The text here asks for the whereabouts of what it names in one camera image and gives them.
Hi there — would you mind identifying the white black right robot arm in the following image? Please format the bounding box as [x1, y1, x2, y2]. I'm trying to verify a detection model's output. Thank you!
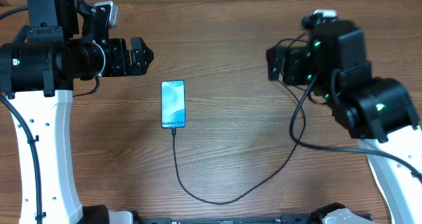
[266, 9, 421, 223]

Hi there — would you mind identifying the black smartphone lit screen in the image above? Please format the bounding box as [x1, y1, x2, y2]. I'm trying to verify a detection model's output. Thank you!
[161, 80, 186, 128]

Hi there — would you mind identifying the black usb charging cable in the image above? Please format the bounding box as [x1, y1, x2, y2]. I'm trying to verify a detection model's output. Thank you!
[171, 29, 311, 206]

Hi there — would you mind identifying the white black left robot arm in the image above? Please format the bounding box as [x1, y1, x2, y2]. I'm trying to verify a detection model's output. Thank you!
[1, 0, 154, 224]

